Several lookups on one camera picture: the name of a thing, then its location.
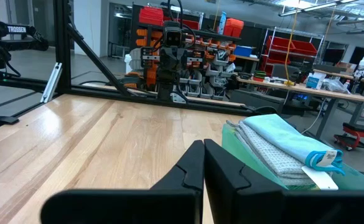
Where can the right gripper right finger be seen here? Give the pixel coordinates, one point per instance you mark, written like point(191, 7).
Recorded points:
point(231, 174)

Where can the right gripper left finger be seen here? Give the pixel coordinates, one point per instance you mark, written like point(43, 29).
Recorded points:
point(184, 174)

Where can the light grey microfiber towel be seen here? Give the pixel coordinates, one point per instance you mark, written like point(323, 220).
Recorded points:
point(272, 155)

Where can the light blue microfiber towel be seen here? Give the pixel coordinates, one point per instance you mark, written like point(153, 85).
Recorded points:
point(287, 137)

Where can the bright green microfiber towel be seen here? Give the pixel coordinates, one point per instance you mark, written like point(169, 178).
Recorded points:
point(303, 186)

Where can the teal plastic bin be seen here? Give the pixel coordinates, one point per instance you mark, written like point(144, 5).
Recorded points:
point(356, 180)

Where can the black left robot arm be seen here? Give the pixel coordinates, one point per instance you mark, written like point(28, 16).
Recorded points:
point(1, 43)

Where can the green tape roll stack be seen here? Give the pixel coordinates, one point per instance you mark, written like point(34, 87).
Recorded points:
point(259, 76)

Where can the grey orange parts-bin rack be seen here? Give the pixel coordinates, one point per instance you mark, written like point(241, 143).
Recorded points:
point(206, 62)

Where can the white plastic jug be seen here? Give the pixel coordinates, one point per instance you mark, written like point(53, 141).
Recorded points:
point(128, 63)

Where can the long wooden workbench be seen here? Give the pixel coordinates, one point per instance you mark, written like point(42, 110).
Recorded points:
point(324, 91)

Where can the blue white cardboard box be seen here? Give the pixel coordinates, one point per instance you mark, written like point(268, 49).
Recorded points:
point(315, 81)

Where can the red black rolling stool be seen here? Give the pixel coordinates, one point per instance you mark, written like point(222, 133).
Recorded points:
point(356, 133)

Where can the red bin shelving unit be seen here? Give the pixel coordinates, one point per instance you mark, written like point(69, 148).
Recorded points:
point(293, 48)

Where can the orange storage bin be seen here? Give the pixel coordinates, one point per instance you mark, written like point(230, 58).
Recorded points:
point(234, 27)

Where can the blue spray bottle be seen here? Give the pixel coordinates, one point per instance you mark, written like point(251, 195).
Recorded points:
point(222, 22)

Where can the red storage bin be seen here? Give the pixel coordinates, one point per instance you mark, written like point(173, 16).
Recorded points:
point(150, 16)

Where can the black table-level camera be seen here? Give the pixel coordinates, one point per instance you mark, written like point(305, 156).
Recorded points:
point(170, 59)

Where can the silver aluminium bracket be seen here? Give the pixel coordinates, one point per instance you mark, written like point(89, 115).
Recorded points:
point(51, 82)

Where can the black metal table frame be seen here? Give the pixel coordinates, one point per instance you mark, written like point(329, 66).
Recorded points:
point(63, 46)

